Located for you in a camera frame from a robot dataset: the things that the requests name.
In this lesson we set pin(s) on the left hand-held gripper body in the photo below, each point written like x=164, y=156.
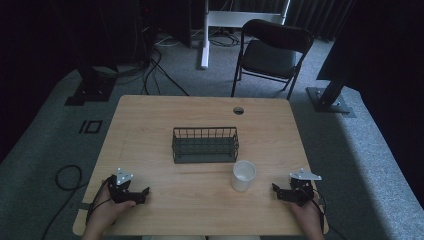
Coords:
x=120, y=193

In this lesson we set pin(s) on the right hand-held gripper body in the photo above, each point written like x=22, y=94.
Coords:
x=301, y=189

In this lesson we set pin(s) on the person's left hand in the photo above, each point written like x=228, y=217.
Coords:
x=104, y=213

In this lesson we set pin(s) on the person's right hand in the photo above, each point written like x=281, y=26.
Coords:
x=307, y=216

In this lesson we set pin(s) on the white cup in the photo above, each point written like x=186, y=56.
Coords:
x=243, y=176

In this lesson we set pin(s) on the black folding chair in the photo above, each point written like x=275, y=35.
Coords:
x=270, y=56

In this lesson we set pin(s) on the dark curtain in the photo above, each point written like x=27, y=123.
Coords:
x=316, y=15

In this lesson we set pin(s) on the black stand with base plate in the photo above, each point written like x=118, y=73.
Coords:
x=333, y=90
x=93, y=85

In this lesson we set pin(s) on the white desk frame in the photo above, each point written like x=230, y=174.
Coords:
x=213, y=18

